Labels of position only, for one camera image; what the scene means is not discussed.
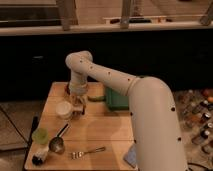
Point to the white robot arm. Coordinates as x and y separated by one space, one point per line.
156 129

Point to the silver fork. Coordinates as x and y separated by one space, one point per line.
79 154

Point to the green plastic tray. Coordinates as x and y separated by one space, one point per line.
116 100

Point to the dark red bowl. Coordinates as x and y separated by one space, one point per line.
67 90

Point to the green plastic cup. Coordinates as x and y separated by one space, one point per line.
40 136

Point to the black and white brush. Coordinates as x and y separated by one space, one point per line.
40 156

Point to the metal measuring cup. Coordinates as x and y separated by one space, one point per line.
56 144

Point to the blue sponge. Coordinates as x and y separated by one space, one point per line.
130 157

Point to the white paper cup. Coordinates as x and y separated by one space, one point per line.
64 109

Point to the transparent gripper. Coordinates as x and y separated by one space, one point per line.
78 103

